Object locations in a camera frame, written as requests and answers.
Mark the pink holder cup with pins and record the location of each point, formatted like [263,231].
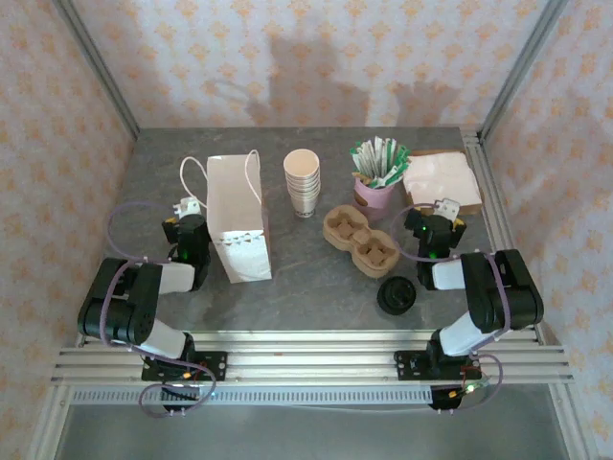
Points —
[376,199]

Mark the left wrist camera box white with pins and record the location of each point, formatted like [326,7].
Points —
[188,206]

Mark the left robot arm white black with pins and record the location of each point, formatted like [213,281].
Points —
[120,306]

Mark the stack of pulp cup carriers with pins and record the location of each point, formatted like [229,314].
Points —
[335,230]

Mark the stack of black cup lids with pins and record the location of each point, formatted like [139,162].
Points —
[396,295]

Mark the green white stick packet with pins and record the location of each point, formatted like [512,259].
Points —
[401,155]
[378,153]
[395,173]
[390,153]
[360,154]

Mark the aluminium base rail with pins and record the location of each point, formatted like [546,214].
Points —
[311,357]

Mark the stack of paper cups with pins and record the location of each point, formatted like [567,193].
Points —
[301,177]

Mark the brown cardboard napkin tray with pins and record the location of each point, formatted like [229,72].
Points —
[471,209]

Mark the aluminium side rail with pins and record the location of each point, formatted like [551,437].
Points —
[489,191]

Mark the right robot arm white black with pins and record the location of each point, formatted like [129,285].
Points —
[503,297]

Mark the aluminium frame post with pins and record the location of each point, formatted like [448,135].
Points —
[524,62]
[95,62]

